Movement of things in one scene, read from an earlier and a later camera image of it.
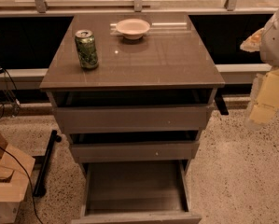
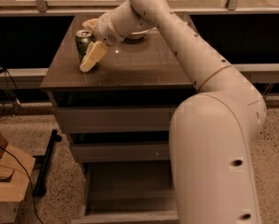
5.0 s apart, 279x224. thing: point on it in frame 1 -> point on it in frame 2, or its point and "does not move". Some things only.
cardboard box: x=10 y=170 does not move
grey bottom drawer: x=136 y=192 does not move
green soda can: x=87 y=49 does not move
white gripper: x=275 y=44 -> x=104 y=29
